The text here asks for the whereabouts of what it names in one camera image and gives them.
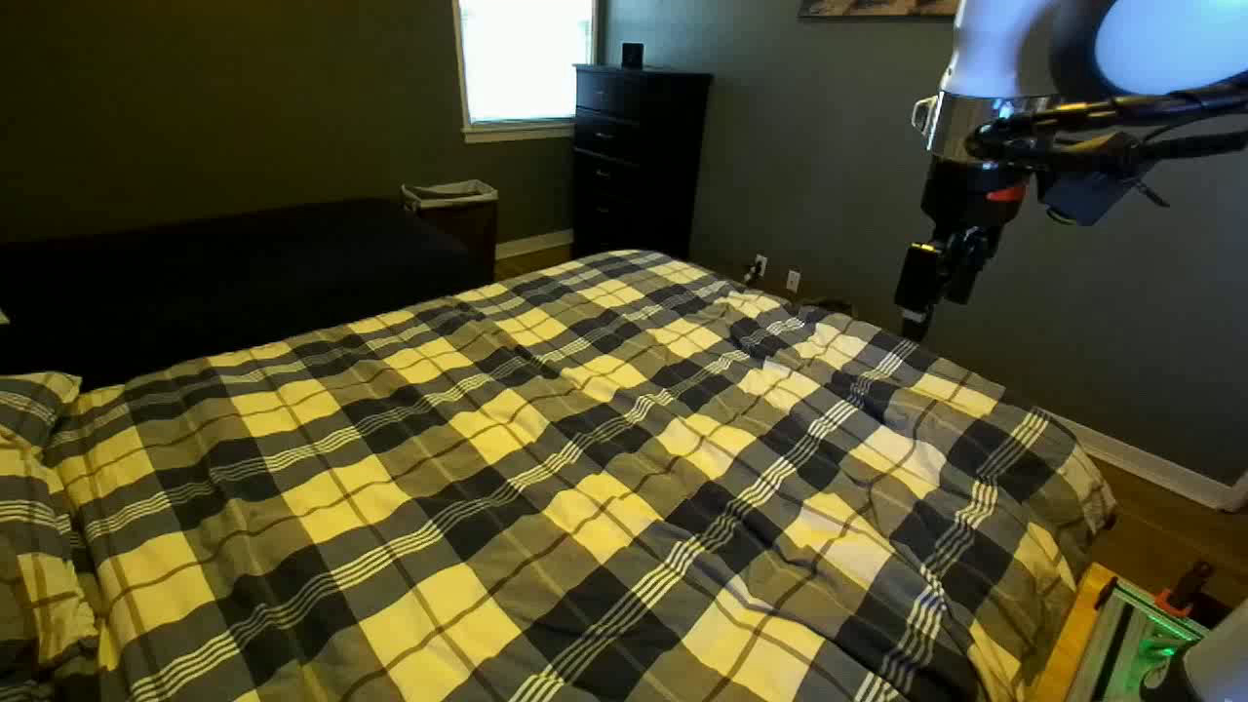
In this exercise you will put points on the bright window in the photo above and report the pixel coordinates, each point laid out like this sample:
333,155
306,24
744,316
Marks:
519,63

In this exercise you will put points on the yellow black plaid comforter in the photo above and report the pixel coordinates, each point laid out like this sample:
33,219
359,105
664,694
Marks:
610,480

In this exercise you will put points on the green lit device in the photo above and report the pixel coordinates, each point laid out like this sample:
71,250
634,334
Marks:
1139,637

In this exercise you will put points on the small dark object on dresser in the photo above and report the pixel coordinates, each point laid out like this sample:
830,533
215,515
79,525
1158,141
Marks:
634,56

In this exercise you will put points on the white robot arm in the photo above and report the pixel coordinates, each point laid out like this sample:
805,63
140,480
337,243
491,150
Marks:
1076,98

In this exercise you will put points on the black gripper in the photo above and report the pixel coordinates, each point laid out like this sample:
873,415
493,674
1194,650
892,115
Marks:
970,208

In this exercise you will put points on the plaid pillow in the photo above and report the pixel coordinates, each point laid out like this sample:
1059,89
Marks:
49,629

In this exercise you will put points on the dark wooden headboard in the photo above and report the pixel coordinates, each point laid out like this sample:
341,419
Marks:
115,307

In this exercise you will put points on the tall black dresser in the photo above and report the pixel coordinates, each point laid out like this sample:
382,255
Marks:
638,147

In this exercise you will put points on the framed wall picture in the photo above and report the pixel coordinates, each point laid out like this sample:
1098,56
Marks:
881,9

